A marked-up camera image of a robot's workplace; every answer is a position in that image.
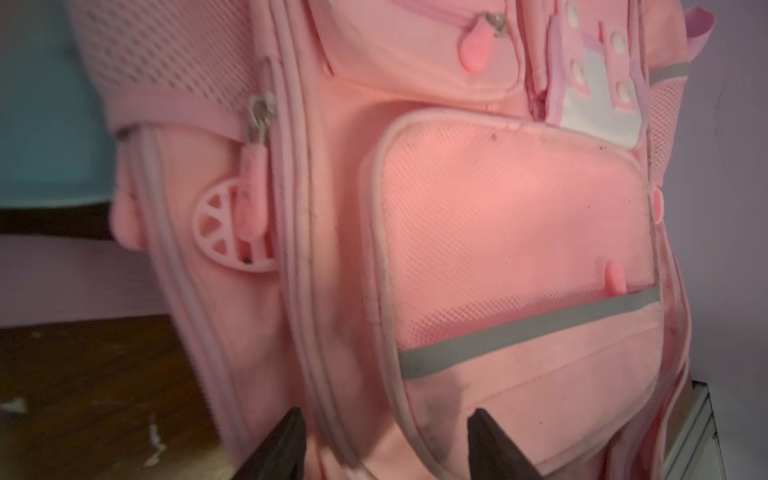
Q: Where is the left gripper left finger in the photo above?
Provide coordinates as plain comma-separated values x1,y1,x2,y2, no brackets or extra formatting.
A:
232,407,307,480

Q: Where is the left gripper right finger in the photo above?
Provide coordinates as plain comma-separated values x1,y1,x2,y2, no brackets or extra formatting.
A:
467,408,543,480

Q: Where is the pink backpack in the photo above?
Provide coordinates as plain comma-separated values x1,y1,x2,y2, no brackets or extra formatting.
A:
67,1,715,479

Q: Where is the teal plastic paddle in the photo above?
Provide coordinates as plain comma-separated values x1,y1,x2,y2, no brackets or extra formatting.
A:
1,1,115,209

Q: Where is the aluminium front rail frame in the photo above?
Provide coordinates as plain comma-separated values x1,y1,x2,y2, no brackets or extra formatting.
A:
663,382,727,480

